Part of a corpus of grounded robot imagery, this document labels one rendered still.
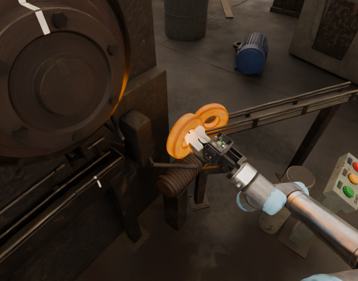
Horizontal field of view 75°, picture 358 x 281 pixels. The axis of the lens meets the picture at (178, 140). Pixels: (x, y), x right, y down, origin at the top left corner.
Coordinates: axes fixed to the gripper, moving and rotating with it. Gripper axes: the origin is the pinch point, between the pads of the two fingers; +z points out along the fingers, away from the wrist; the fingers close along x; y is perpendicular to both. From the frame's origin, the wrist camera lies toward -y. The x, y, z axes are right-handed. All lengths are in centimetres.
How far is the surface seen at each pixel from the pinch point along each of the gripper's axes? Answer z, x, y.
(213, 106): 2.4, -23.6, -6.4
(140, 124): 16.1, 3.5, -9.5
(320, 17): 9, -244, -31
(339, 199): -56, -30, -9
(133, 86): 28.9, -4.5, -5.4
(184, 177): -6.3, -4.4, -32.2
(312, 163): -63, -103, -67
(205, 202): -22, -27, -80
